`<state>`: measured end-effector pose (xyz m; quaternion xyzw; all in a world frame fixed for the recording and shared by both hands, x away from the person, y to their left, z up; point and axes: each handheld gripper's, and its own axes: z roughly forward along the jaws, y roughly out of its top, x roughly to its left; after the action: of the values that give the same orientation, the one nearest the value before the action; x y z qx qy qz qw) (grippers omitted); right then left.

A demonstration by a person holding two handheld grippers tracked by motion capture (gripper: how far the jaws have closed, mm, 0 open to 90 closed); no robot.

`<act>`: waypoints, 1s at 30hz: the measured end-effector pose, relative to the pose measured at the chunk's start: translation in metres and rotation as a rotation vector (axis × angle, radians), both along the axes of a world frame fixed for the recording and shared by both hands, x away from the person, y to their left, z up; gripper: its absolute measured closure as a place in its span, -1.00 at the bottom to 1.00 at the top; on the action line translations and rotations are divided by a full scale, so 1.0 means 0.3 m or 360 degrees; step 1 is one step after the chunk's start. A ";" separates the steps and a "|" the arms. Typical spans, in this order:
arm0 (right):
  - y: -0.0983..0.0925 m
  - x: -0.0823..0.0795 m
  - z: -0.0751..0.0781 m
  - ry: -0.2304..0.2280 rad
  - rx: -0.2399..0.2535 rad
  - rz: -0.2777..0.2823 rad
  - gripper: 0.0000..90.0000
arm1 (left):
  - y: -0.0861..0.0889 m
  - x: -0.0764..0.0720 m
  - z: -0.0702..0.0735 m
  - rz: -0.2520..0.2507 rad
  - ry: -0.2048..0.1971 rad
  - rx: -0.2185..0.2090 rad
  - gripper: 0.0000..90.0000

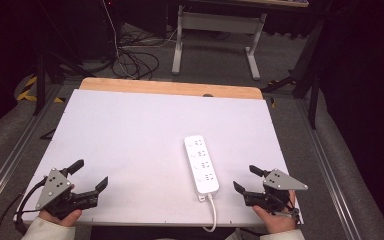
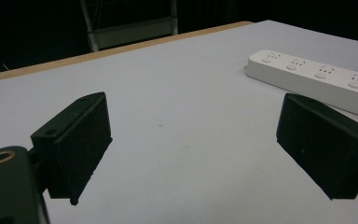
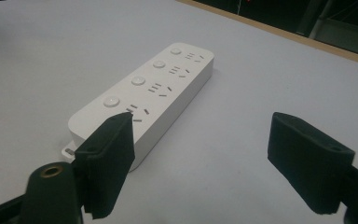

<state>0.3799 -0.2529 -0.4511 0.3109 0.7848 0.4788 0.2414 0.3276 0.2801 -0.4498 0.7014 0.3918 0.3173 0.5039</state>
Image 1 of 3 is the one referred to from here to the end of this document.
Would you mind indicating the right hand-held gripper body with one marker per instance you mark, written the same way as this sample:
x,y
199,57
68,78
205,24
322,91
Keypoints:
x,y
281,182

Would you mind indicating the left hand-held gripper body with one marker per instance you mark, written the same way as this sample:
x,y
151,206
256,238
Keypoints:
x,y
54,187

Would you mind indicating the white power strip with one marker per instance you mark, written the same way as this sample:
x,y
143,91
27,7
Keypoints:
x,y
201,165

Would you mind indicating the person's left hand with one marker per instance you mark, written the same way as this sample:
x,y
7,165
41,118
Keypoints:
x,y
65,220

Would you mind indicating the person's right hand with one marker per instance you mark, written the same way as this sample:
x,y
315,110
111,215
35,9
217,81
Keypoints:
x,y
276,222

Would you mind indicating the yellow black floor tape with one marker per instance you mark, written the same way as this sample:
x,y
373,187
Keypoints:
x,y
26,91

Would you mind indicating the black tripod stand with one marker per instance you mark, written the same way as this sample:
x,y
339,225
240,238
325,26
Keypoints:
x,y
40,76
313,90

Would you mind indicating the dark cabinet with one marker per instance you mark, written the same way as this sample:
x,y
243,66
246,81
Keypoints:
x,y
98,30

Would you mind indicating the wooden desk top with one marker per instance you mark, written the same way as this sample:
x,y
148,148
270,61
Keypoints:
x,y
263,2

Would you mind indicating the aluminium floor rail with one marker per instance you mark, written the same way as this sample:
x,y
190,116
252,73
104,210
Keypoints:
x,y
16,150
326,166

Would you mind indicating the white metal desk frame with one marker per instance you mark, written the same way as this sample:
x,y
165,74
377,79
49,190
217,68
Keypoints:
x,y
218,21

